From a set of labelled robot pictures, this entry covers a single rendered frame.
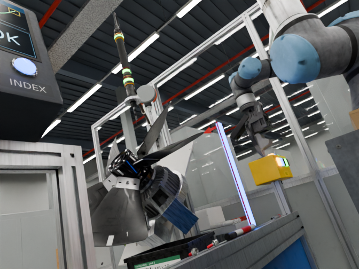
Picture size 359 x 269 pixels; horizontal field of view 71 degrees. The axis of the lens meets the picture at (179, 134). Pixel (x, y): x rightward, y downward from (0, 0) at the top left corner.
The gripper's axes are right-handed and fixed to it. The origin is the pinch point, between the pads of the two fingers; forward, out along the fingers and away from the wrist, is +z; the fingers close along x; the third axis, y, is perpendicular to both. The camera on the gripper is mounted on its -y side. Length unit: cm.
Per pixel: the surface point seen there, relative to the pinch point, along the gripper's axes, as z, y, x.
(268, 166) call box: 5.4, 2.4, -3.6
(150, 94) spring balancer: -77, -72, 34
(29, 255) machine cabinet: -5, -583, 149
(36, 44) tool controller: -8, 6, -84
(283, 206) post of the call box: 20.2, -0.2, 3.2
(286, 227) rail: 25.9, 2.1, -8.3
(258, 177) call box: 8.0, -2.7, -3.6
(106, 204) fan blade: 4, -43, -41
